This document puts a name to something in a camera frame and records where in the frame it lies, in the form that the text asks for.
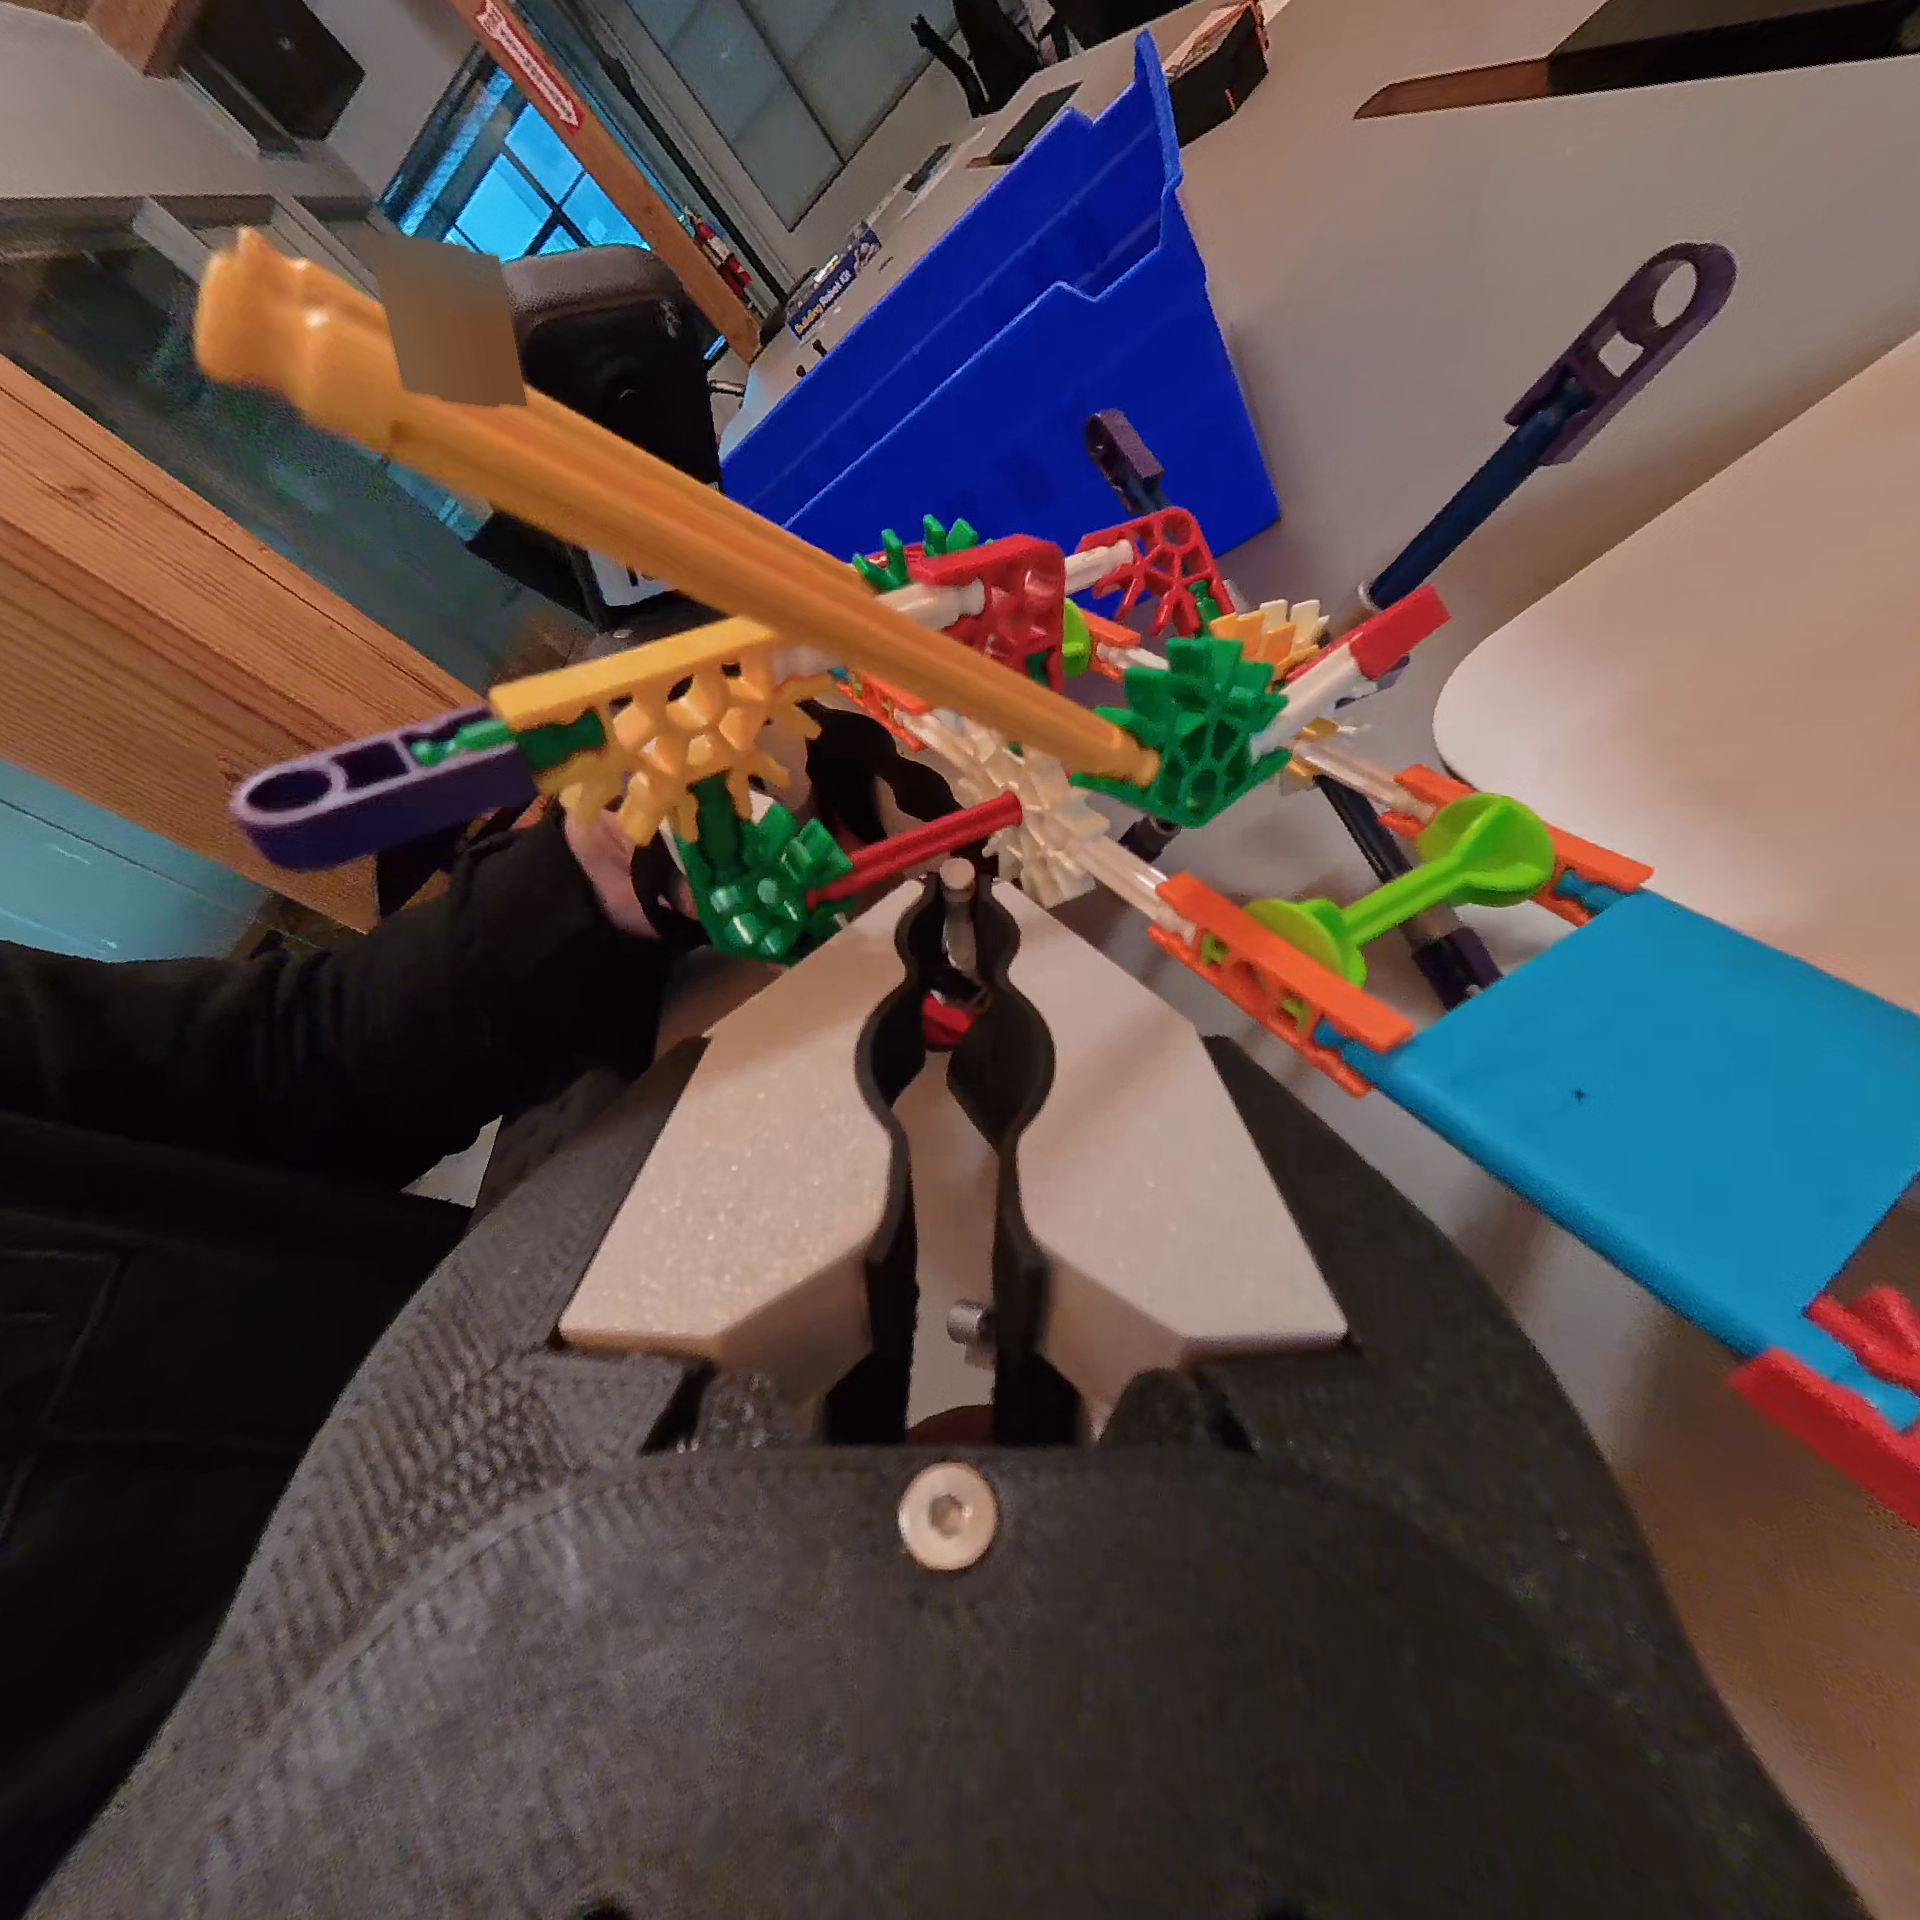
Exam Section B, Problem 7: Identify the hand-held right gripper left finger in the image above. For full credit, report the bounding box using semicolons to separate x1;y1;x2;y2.
558;880;948;1446

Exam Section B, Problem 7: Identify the black box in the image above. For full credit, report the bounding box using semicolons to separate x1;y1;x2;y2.
1166;0;1275;146

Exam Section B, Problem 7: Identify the person's left forearm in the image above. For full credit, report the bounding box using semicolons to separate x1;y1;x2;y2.
0;816;677;1201

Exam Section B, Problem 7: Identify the person's black clothing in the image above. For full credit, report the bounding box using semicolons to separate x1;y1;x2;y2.
0;1112;505;1920

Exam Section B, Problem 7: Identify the person's left hand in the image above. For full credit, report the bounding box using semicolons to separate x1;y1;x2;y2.
568;808;679;940

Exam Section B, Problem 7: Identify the blue plastic bin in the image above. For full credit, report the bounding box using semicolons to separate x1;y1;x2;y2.
719;30;1283;601

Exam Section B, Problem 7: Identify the slanted wooden beam red sign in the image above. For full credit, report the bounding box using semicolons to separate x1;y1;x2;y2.
441;0;767;363

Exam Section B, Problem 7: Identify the window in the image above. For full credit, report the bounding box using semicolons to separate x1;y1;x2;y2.
374;62;653;264

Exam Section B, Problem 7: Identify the blue cardboard box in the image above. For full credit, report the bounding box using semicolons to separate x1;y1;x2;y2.
781;221;887;343

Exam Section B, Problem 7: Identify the thick wooden beam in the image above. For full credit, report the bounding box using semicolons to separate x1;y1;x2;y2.
0;352;489;936

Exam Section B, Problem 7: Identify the colourful plastic construction toy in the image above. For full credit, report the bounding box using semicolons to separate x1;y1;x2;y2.
192;224;1920;1532

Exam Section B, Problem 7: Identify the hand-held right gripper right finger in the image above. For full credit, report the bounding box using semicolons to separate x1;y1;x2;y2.
958;880;1350;1446

